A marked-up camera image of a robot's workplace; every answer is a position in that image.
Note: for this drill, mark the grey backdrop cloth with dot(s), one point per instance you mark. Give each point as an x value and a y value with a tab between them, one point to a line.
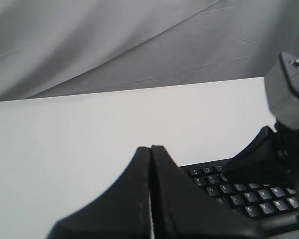
67	47

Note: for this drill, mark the black acer keyboard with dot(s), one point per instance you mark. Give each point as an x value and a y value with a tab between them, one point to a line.
254	200

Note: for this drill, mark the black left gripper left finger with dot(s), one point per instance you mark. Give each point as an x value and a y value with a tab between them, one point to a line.
121	212

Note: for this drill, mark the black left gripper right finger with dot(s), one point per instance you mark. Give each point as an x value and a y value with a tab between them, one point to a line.
181	210

